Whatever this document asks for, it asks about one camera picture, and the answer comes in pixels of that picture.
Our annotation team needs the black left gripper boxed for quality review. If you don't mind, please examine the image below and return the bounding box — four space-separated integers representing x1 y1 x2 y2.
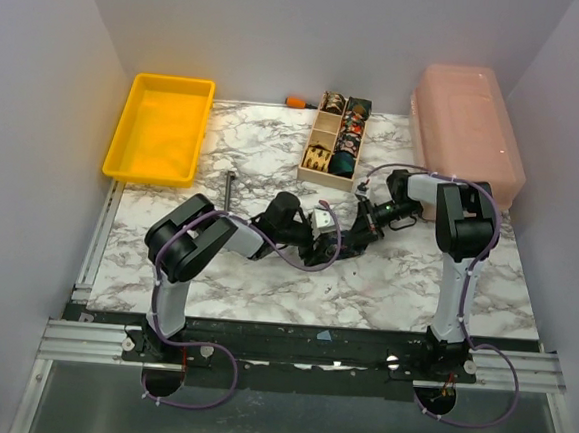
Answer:
274 217 338 268

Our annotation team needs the navy floral necktie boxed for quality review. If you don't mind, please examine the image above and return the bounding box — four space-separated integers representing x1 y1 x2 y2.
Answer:
314 230 369 263

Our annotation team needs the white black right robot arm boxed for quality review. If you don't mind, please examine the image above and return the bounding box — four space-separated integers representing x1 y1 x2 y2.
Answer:
341 169 501 381

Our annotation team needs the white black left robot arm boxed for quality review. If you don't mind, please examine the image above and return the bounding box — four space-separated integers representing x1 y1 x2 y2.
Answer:
145 191 343 362

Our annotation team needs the dark green rolled tie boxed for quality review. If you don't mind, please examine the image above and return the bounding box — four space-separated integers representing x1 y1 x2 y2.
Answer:
327 151 356 178

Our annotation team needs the yellow beetle print rolled tie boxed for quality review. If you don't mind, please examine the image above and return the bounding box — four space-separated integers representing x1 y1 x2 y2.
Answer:
302 144 333 173

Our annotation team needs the wooden compartment organizer box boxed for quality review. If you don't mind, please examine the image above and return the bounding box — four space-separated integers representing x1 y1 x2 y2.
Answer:
297 91 371 192

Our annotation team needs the dark rose print rolled tie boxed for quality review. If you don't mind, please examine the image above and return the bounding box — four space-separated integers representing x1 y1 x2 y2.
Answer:
335 132 362 157

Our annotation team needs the red floral rolled tie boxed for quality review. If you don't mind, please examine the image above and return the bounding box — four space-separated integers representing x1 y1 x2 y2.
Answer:
340 111 366 137

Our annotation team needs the metal rod tool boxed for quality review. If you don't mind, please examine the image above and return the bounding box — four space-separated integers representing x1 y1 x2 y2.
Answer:
223 171 236 212

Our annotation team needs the green yellow rolled tie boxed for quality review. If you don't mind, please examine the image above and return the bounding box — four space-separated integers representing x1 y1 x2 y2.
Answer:
346 97 373 119

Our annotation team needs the cream brown rolled tie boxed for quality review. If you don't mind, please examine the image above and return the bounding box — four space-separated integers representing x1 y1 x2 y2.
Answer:
320 91 347 115

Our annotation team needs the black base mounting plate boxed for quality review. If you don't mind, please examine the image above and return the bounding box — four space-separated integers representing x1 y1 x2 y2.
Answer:
122 317 475 401

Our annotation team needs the pink plastic storage box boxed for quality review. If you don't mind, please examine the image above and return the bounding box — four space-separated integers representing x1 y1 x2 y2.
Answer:
410 64 526 211

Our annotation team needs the yellow plastic tray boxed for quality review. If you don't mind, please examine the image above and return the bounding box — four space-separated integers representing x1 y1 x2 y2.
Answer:
102 73 216 188

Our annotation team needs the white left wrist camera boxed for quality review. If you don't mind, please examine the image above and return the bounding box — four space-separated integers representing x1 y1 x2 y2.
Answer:
310 201 339 238

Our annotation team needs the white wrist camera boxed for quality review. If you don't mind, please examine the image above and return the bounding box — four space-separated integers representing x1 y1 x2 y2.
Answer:
354 179 371 200
310 201 339 238

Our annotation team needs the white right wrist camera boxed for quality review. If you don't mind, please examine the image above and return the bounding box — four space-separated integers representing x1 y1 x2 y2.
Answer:
354 179 371 200

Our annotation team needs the orange handled screwdriver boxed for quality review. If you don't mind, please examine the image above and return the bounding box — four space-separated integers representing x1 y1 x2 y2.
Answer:
284 96 318 110

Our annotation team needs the aluminium extrusion rail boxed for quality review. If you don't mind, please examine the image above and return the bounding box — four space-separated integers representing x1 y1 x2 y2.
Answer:
37 320 567 394

